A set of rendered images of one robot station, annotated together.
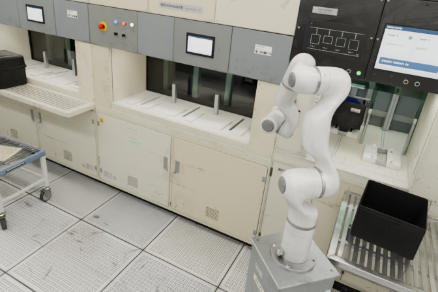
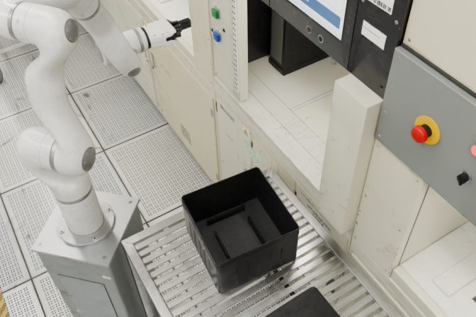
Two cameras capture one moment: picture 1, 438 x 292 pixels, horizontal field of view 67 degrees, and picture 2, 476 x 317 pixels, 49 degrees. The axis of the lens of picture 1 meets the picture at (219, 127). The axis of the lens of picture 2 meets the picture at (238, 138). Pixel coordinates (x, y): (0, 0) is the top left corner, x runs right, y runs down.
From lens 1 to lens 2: 1.57 m
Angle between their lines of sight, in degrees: 36
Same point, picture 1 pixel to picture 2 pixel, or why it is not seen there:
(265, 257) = (56, 212)
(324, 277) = (88, 260)
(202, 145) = not seen: hidden behind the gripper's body
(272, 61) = not seen: outside the picture
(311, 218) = (57, 191)
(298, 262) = (75, 233)
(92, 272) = not seen: hidden behind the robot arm
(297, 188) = (20, 153)
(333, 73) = (29, 20)
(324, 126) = (34, 89)
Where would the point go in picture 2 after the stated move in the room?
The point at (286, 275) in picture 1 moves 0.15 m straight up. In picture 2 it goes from (52, 240) to (39, 214)
